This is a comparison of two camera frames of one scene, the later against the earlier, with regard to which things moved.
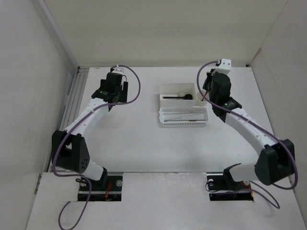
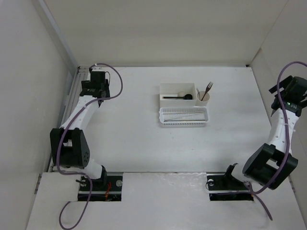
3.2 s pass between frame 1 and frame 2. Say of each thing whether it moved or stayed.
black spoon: stayed
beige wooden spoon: stayed
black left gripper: moved
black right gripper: moved
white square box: stayed
